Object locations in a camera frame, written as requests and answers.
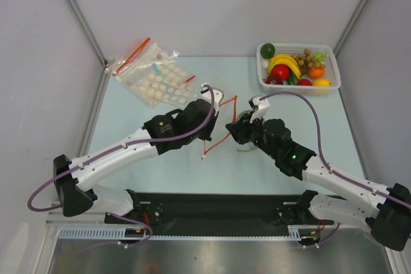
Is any yellow lemon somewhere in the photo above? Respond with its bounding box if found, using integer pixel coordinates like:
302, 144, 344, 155
312, 78, 331, 87

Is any dark red apple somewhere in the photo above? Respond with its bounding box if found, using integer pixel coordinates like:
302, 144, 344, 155
264, 74, 283, 85

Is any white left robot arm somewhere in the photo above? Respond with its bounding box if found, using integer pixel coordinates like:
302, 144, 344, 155
53, 99, 218, 223

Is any orange tangerine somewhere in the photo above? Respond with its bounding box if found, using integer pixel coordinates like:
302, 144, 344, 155
307, 66, 325, 79

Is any small red tomato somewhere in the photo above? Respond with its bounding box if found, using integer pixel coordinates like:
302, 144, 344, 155
297, 79, 313, 86

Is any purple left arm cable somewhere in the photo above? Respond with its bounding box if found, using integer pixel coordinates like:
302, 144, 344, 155
27, 84, 216, 249

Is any white plastic fruit basket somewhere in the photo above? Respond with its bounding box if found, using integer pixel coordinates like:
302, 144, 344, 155
256, 43, 341, 95

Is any clear bag with red zipper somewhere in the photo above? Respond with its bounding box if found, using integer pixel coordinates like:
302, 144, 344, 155
104, 37, 151, 76

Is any green leafy vegetable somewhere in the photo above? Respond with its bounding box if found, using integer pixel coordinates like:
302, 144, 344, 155
314, 52, 329, 62

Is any clear zip bag red zipper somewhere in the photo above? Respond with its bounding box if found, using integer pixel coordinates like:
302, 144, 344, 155
201, 88, 238, 160

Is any green netted melon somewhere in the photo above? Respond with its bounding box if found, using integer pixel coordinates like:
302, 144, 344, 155
236, 110, 257, 153

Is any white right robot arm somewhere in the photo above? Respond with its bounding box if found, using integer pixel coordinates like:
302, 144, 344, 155
226, 114, 410, 252

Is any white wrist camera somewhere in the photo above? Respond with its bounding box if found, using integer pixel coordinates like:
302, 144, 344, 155
249, 96, 270, 123
200, 83, 224, 116

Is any yellow banana bunch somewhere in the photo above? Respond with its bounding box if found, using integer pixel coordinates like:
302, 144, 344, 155
267, 54, 302, 80

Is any bright red apple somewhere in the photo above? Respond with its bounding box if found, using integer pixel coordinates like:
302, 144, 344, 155
270, 64, 290, 80

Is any white slotted cable duct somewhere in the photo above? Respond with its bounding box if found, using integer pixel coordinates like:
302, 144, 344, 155
58, 226, 319, 242

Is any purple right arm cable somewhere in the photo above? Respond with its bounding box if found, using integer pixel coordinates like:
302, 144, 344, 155
256, 91, 411, 249

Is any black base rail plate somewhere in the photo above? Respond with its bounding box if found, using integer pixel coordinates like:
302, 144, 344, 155
104, 193, 318, 235

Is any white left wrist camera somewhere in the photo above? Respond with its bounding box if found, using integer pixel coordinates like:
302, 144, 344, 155
200, 83, 224, 116

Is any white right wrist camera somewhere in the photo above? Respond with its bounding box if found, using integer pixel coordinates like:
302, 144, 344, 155
249, 96, 270, 123

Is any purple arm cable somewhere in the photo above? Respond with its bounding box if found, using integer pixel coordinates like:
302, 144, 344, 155
256, 91, 411, 249
27, 84, 216, 249

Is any green cucumber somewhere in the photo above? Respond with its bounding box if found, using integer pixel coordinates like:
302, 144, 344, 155
287, 71, 296, 85

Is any green lime ball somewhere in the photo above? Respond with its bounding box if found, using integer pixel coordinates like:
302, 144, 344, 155
260, 43, 275, 59

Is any polka dot zip bags pile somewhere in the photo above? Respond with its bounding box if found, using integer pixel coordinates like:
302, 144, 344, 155
114, 39, 198, 107

